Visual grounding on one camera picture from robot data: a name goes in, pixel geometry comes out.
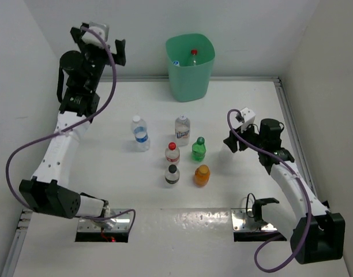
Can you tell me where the aluminium rail left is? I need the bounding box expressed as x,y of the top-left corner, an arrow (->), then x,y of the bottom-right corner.
1,208 -> 33,277

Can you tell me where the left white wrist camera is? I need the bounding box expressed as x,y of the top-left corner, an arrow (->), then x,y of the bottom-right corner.
82,21 -> 110,48

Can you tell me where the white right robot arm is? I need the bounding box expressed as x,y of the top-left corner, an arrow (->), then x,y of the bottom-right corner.
223,115 -> 346,264

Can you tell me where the orange juice bottle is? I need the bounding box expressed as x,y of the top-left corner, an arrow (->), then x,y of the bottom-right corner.
194,164 -> 210,187

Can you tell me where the Aquafina bottle white cap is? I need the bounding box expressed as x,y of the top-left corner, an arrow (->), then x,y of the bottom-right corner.
131,115 -> 151,152

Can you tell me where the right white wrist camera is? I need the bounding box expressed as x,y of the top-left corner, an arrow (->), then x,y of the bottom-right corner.
235,107 -> 256,132

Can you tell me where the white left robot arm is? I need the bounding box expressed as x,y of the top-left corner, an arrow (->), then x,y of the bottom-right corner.
19,23 -> 126,220

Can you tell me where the metal base plate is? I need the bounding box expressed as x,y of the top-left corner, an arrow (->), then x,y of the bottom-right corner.
231,208 -> 277,233
77,208 -> 133,233

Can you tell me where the small red-cap cola bottle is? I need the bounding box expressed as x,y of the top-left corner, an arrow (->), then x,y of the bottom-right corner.
164,142 -> 180,164

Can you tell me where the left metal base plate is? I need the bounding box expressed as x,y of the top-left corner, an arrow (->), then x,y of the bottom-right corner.
77,208 -> 133,233

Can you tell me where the green soda bottle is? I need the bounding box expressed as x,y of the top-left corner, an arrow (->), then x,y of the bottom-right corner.
191,137 -> 206,162

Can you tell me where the black-cap black-label bottle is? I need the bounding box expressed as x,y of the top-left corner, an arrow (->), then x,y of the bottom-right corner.
164,164 -> 180,188

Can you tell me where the large red-cap cola bottle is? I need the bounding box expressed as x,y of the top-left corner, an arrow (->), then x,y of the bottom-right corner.
190,49 -> 198,66

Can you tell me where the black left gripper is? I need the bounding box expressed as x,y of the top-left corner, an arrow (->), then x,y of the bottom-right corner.
69,29 -> 123,91

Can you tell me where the green plastic bin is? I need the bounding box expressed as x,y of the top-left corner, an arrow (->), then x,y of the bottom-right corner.
166,33 -> 215,102

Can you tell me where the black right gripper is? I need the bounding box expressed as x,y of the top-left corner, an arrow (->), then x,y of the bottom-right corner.
224,119 -> 265,152

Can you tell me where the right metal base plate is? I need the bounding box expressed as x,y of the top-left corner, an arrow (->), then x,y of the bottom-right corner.
231,208 -> 277,233

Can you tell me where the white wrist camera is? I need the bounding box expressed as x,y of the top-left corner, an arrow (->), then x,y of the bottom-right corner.
82,21 -> 110,48
235,107 -> 256,132

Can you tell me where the clear bottle colourful label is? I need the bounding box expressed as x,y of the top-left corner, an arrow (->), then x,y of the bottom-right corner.
175,114 -> 190,147

